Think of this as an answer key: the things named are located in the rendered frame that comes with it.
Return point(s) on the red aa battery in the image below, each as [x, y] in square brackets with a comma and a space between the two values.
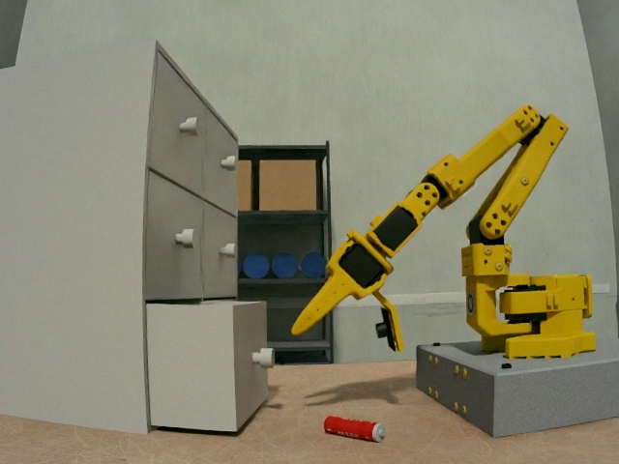
[359, 429]

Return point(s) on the grey chest of drawers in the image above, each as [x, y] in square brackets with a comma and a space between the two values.
[74, 160]

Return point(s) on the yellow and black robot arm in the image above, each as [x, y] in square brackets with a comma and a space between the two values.
[554, 300]

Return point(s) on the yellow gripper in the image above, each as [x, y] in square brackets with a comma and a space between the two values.
[362, 268]

